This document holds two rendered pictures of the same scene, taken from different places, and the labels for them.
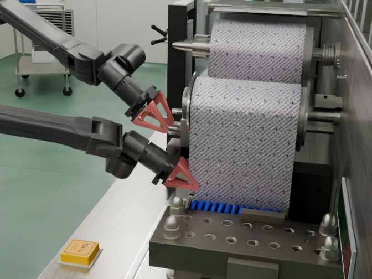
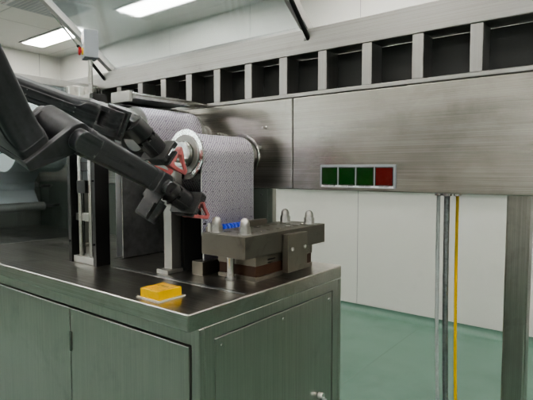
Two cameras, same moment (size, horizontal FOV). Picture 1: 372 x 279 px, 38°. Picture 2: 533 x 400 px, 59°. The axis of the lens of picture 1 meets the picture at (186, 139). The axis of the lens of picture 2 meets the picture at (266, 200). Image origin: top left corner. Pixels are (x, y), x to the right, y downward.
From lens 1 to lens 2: 1.26 m
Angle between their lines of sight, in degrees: 64
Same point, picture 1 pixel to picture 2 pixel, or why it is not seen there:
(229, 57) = (161, 132)
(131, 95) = (161, 144)
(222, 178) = (220, 205)
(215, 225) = not seen: hidden behind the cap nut
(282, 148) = (247, 175)
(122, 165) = (161, 207)
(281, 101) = (243, 144)
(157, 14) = not seen: outside the picture
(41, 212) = not seen: outside the picture
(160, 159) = (190, 194)
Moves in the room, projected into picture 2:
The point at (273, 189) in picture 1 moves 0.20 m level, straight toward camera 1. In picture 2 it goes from (246, 207) to (297, 210)
